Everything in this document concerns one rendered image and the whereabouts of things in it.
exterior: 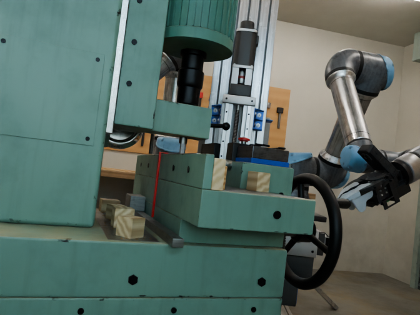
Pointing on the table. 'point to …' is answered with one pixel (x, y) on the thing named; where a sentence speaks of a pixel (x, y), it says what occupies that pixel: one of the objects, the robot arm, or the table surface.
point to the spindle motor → (201, 27)
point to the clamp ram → (215, 152)
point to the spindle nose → (190, 76)
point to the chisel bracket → (181, 121)
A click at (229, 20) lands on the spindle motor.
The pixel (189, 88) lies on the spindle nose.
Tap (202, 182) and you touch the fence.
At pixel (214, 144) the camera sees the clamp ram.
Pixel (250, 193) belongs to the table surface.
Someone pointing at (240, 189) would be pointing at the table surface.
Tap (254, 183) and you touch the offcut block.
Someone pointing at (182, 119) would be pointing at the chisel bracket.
